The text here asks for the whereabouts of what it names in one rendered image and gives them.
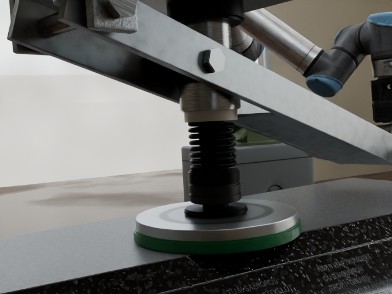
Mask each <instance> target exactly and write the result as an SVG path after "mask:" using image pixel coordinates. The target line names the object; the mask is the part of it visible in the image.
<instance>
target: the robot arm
mask: <svg viewBox="0 0 392 294"><path fill-rule="evenodd" d="M231 39H232V49H237V50H239V51H240V53H243V56H244V57H246V58H248V59H250V60H252V61H254V62H255V61H256V60H257V59H258V58H259V57H260V55H261V53H262V52H263V51H264V47H265V48H267V49H268V50H270V51H271V52H272V53H274V54H275V55H276V56H278V57H279V58H280V59H282V60H283V61H285V62H286V63H287V64H289V65H290V66H292V67H293V68H295V69H296V70H297V71H299V72H300V73H301V74H302V75H303V76H304V77H305V78H307V79H306V85H307V87H308V88H309V89H311V91H312V92H314V93H315V94H317V95H319V96H323V97H333V96H335V95H336V94H337V93H338V91H339V90H341V89H342V87H343V85H344V84H345V82H346V81H347V80H348V78H349V77H350V76H351V75H352V73H353V72H354V70H355V69H356V68H357V67H358V66H359V64H360V63H361V62H362V61H363V59H364V58H365V57H366V56H367V55H370V54H371V60H372V74H373V77H374V78H378V79H377V80H371V81H370V82H371V91H372V109H373V121H375V123H390V124H392V122H391V121H392V12H385V13H376V14H372V15H369V16H368V19H367V22H364V23H360V24H356V25H352V26H348V27H345V28H344V29H342V30H340V31H339V32H338V33H337V34H336V36H335V38H334V44H333V47H332V48H331V50H330V51H329V52H326V51H324V50H323V49H322V48H319V47H318V46H316V45H314V44H313V43H312V42H310V41H309V40H308V39H306V38H305V37H303V36H302V35H301V34H299V33H298V32H296V31H295V30H293V29H292V28H291V27H289V26H288V25H287V24H285V23H284V22H282V21H281V20H279V19H278V18H277V17H275V16H274V15H272V14H271V13H269V12H268V11H267V10H265V9H264V8H261V9H257V10H253V11H250V12H246V13H244V20H243V21H242V23H241V24H240V25H238V26H236V27H233V28H231ZM388 85H390V86H389V87H390V89H388V87H387V86H388Z"/></svg>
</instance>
